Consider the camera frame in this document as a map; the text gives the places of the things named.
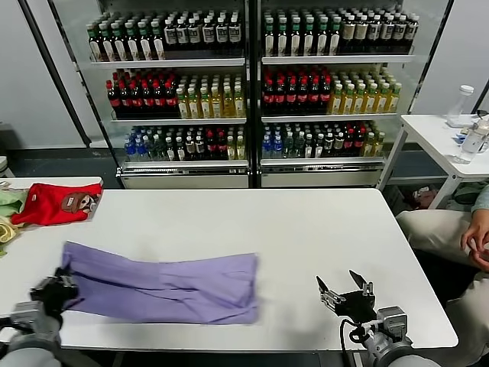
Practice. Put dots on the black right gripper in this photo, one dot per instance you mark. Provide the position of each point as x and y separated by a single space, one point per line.
355 307

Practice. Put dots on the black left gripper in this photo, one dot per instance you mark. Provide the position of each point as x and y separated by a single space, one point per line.
53 294

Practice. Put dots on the purple cat print t-shirt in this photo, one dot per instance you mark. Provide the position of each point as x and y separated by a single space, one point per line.
172 290

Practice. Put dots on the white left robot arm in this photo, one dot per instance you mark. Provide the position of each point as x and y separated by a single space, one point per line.
26 344

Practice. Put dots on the person right forearm green sleeve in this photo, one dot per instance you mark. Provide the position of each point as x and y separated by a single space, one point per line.
482 202

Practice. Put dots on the person right hand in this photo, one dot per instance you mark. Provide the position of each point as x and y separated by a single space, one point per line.
473 237

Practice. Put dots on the person left hand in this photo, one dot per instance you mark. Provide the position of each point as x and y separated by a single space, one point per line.
482 262

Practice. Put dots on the red bear print t-shirt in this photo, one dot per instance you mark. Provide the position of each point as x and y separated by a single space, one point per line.
46 208

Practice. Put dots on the pale yellow garment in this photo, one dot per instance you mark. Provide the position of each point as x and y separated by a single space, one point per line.
5 229

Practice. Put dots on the light green garment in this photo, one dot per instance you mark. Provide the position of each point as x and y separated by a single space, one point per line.
9 200

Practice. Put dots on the seated person beige trousers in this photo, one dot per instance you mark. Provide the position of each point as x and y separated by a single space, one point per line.
428 233

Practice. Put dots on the glass beverage display cabinet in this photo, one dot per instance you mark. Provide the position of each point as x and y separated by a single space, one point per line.
183 177
321 176

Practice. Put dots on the dark red cloth pile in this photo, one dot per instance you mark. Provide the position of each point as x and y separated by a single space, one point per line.
424 197

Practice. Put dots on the small dark bottle white cap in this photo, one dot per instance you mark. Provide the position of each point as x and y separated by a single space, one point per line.
339 142
319 145
179 147
328 143
308 145
170 148
190 147
199 146

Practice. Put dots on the small cola bottle red cap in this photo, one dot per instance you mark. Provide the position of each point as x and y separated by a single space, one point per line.
348 141
211 145
221 145
359 140

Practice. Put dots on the small yellow tea bottle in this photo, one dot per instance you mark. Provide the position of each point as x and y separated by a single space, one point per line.
230 147
240 147
369 143
379 143

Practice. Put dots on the small blue water bottle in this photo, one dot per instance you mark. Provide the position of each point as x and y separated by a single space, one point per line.
277 145
140 148
266 146
130 148

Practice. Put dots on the small clear green bottle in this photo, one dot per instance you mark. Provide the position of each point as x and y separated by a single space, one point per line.
159 147
289 145
299 145
149 148

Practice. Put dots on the dark green bag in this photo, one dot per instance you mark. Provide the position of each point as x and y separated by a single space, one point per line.
468 194

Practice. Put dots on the white side table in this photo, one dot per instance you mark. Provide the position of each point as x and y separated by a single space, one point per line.
431 134

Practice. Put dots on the large yellow tea bottle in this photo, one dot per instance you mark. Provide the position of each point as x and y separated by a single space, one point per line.
383 99
205 105
348 101
337 101
183 105
359 100
394 98
216 104
239 103
195 105
371 100
228 103

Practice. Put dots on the large cola bottle red cap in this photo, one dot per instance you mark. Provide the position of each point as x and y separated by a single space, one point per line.
170 100
291 97
314 96
159 100
147 100
279 97
136 100
325 95
302 96
268 97
114 100
125 100

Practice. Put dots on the clear water bottle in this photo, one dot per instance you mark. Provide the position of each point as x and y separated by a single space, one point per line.
470 145

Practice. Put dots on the blue white small packet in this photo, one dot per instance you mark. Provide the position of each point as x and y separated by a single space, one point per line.
459 134

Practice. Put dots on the dark diagonal pole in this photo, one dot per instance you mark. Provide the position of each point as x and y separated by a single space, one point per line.
58 80

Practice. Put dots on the white small box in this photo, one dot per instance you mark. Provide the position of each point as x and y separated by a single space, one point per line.
458 123

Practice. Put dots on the tall clear bottle white cap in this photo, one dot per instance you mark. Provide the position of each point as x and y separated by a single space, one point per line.
460 103

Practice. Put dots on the dark tea bottle green cap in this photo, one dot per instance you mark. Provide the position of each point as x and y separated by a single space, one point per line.
145 42
296 38
132 43
309 38
322 37
282 38
158 41
119 43
106 44
269 38
335 37
93 44

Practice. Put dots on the dark drink bottle tan label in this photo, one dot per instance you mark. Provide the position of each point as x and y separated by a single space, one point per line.
400 28
374 30
348 31
361 30
411 27
387 29

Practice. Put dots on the dark drink bottle white label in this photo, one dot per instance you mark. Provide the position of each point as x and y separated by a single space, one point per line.
209 33
195 34
222 33
235 32
170 35
182 34

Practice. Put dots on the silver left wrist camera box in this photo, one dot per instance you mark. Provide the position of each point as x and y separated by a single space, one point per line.
23 311

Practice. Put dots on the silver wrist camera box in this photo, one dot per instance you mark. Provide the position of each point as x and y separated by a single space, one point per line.
391 323
23 311

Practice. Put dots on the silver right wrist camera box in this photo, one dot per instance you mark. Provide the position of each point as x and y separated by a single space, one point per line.
391 323

